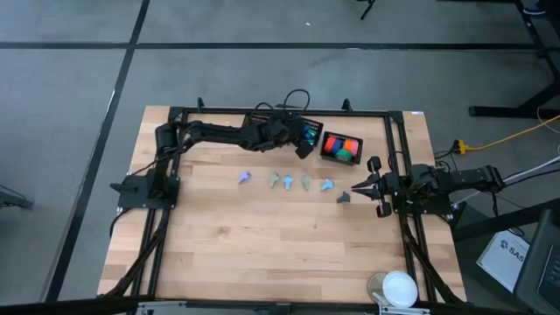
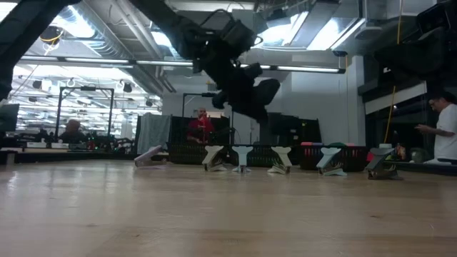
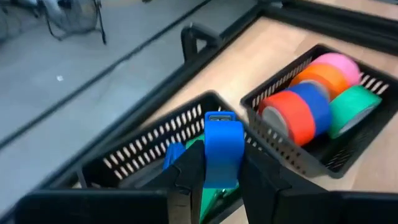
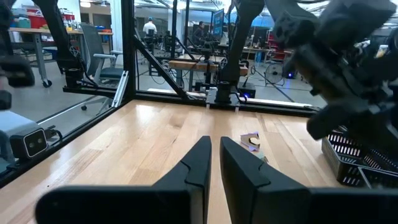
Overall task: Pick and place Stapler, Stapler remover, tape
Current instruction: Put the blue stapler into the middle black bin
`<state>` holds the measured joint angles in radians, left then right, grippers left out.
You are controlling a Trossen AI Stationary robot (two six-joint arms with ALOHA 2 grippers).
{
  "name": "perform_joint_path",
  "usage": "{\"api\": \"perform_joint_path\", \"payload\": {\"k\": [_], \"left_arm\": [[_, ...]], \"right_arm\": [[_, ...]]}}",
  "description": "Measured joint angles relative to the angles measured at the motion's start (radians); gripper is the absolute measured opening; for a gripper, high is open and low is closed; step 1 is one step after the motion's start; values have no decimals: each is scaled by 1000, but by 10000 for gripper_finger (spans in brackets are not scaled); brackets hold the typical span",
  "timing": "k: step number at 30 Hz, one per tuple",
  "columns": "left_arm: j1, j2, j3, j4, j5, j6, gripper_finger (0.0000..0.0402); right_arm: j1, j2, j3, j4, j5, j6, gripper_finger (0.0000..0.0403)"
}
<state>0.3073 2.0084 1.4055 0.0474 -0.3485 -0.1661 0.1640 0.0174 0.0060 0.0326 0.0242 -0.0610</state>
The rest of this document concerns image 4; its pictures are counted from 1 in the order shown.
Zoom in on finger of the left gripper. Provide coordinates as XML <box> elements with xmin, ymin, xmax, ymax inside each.
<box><xmin>373</xmin><ymin>58</ymin><xmax>398</xmax><ymax>105</ymax></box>
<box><xmin>306</xmin><ymin>102</ymin><xmax>379</xmax><ymax>141</ymax></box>

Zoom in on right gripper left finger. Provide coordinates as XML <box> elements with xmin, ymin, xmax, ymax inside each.
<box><xmin>35</xmin><ymin>135</ymin><xmax>213</xmax><ymax>224</ymax></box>

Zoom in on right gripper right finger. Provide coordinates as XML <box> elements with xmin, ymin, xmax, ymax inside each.
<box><xmin>220</xmin><ymin>136</ymin><xmax>398</xmax><ymax>224</ymax></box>

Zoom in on purple staple remover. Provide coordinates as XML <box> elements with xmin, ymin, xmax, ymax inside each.
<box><xmin>239</xmin><ymin>131</ymin><xmax>261</xmax><ymax>152</ymax></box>

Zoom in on black plastic mesh basket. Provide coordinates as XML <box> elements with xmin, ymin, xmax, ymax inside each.
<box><xmin>321</xmin><ymin>126</ymin><xmax>398</xmax><ymax>188</ymax></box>
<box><xmin>357</xmin><ymin>166</ymin><xmax>398</xmax><ymax>190</ymax></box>

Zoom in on computer tower blue lights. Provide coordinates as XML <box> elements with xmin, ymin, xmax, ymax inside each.
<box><xmin>281</xmin><ymin>58</ymin><xmax>298</xmax><ymax>79</ymax></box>

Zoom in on round floor fan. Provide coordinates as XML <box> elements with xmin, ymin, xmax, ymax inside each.
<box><xmin>264</xmin><ymin>61</ymin><xmax>285</xmax><ymax>86</ymax></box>

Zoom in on black box blue light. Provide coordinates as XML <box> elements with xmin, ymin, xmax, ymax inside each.
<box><xmin>238</xmin><ymin>81</ymin><xmax>257</xmax><ymax>99</ymax></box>

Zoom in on blue lit monitor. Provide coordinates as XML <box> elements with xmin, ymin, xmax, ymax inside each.
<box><xmin>212</xmin><ymin>8</ymin><xmax>225</xmax><ymax>39</ymax></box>

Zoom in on person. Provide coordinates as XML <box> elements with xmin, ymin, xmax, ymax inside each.
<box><xmin>192</xmin><ymin>21</ymin><xmax>206</xmax><ymax>46</ymax></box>
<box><xmin>142</xmin><ymin>17</ymin><xmax>159</xmax><ymax>35</ymax></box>

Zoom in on wooden workbench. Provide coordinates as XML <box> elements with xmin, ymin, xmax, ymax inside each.
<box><xmin>169</xmin><ymin>54</ymin><xmax>249</xmax><ymax>77</ymax></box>

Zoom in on grey office chair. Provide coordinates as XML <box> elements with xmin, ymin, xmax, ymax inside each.
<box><xmin>79</xmin><ymin>23</ymin><xmax>125</xmax><ymax>112</ymax></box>

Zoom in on wooden work table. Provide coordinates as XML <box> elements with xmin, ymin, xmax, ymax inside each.
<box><xmin>8</xmin><ymin>27</ymin><xmax>114</xmax><ymax>88</ymax></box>

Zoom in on red storage bin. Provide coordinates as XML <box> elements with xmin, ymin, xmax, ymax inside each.
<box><xmin>26</xmin><ymin>7</ymin><xmax>76</xmax><ymax>29</ymax></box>

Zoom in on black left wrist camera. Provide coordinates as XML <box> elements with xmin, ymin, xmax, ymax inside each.
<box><xmin>317</xmin><ymin>0</ymin><xmax>398</xmax><ymax>43</ymax></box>

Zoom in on black table-level camera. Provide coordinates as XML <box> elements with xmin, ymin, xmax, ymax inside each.
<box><xmin>9</xmin><ymin>126</ymin><xmax>50</xmax><ymax>161</ymax></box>

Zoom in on silver aluminium rail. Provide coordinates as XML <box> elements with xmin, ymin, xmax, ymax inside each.
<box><xmin>111</xmin><ymin>70</ymin><xmax>129</xmax><ymax>109</ymax></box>

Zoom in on grey camera on mount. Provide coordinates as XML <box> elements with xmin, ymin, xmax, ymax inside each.
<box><xmin>0</xmin><ymin>110</ymin><xmax>43</xmax><ymax>175</ymax></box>

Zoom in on black aluminium table frame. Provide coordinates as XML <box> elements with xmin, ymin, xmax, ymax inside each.
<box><xmin>0</xmin><ymin>0</ymin><xmax>323</xmax><ymax>189</ymax></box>

